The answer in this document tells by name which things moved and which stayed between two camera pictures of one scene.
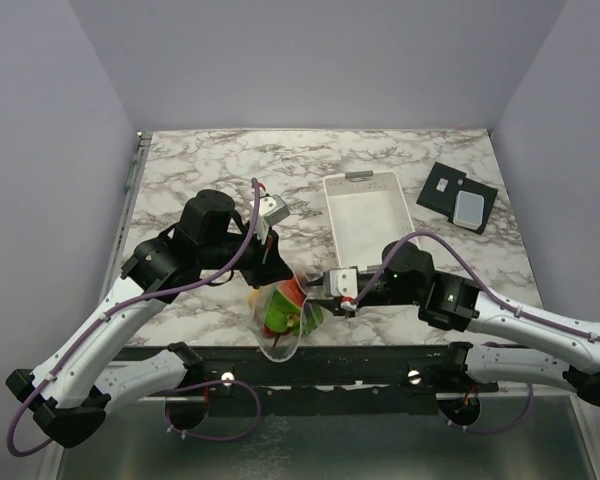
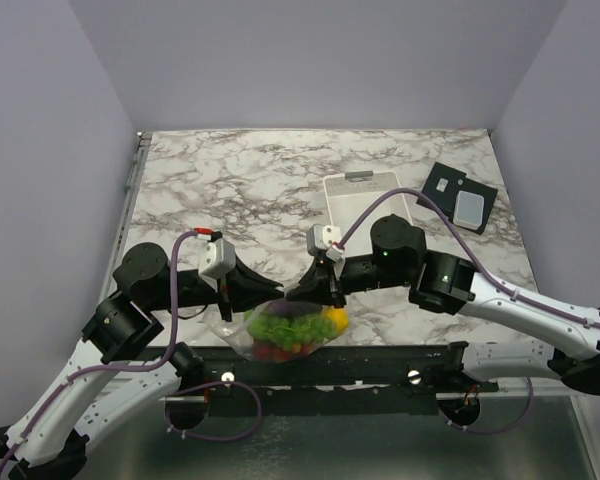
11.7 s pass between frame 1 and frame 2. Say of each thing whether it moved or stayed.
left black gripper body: moved
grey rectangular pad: stayed
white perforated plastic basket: stayed
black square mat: stayed
